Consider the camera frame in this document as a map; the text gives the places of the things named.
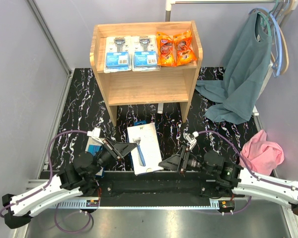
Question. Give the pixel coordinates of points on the wooden two-tier shelf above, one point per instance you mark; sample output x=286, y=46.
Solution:
x=167, y=85

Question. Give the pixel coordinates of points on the white Harry's razor box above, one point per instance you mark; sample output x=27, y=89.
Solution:
x=146, y=156

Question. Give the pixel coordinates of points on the aluminium corner frame profile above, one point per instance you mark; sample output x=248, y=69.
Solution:
x=46, y=31

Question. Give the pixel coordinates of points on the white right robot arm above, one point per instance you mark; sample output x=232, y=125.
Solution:
x=238, y=179

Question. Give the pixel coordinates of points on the blue Harry's razor box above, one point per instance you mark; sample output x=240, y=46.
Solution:
x=93, y=147

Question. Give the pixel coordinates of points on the beige wooden hanger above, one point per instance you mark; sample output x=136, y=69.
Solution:
x=282, y=14

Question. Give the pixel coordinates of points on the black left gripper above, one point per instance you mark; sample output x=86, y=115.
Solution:
x=118, y=150

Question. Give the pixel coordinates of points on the small white bottle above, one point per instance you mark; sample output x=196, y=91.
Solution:
x=160, y=108

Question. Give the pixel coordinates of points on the metal clothes rack bar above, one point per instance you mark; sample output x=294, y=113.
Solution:
x=170, y=3

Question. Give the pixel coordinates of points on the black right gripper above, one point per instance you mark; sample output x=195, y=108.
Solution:
x=178, y=162

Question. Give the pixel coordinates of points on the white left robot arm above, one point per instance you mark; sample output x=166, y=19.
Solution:
x=76, y=179

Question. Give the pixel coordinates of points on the green plastic hanger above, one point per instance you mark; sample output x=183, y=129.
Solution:
x=266, y=15

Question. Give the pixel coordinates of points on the teal blue t-shirt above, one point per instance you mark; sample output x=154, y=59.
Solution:
x=245, y=66

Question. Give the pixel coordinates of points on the blue plastic hanger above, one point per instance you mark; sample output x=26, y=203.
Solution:
x=276, y=54

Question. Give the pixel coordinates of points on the pink cloth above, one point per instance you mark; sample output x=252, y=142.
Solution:
x=262, y=156

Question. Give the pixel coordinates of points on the Gillette razor blister pack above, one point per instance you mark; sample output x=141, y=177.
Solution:
x=118, y=55

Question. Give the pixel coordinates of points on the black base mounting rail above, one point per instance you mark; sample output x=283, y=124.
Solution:
x=163, y=189

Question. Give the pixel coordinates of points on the orange razor pack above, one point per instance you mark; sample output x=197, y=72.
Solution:
x=184, y=52
x=165, y=50

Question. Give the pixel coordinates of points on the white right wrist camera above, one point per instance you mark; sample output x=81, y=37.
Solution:
x=191, y=139

